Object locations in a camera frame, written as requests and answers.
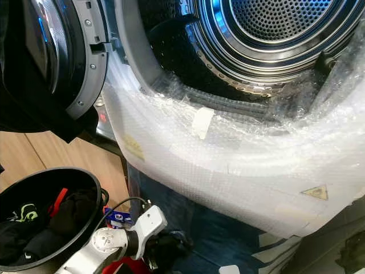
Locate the yellow rectangular sticker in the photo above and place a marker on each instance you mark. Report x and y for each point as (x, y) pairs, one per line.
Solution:
(133, 147)

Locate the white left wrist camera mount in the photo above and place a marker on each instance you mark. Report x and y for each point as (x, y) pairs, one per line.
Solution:
(151, 221)

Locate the blue denim cloth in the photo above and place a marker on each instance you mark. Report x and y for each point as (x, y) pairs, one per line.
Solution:
(217, 240)

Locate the white washing machine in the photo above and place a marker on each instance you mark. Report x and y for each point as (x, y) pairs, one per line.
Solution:
(126, 34)

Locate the blue white printed label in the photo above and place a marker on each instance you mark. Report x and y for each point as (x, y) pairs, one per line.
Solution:
(117, 216)

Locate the grey round washer door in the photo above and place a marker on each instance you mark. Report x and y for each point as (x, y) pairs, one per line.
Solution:
(91, 63)

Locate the red object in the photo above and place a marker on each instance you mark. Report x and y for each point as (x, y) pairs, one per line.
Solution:
(125, 267)

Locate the black garment with white mark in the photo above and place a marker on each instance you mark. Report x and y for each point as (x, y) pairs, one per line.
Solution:
(45, 245)

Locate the white tape piece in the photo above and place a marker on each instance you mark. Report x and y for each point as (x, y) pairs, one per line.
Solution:
(203, 122)

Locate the perforated steel washer drum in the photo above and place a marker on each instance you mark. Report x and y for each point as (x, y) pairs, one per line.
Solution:
(268, 23)

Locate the large black hanging garment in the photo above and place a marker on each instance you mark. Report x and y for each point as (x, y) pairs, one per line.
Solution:
(17, 68)

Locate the grey white striped mat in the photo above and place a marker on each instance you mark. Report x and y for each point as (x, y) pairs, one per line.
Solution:
(276, 251)

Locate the yellow triangle warning sticker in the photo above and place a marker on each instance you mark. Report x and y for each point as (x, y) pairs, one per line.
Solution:
(316, 193)

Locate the small white object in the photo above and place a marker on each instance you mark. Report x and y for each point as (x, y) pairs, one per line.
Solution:
(228, 270)

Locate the clear bubble wrap sheet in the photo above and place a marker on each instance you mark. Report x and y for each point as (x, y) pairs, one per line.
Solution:
(217, 171)

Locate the plain black bundled garment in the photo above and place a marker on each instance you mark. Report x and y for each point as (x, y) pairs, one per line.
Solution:
(77, 212)

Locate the red cloth item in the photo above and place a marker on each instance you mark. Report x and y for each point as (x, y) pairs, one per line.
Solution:
(58, 203)

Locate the light wooden cabinet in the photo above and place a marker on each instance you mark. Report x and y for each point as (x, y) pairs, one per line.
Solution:
(57, 160)

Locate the black garment with green logo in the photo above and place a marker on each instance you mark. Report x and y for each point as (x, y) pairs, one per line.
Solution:
(27, 213)

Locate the black round laundry bucket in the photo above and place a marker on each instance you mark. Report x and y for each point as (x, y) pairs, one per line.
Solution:
(94, 228)

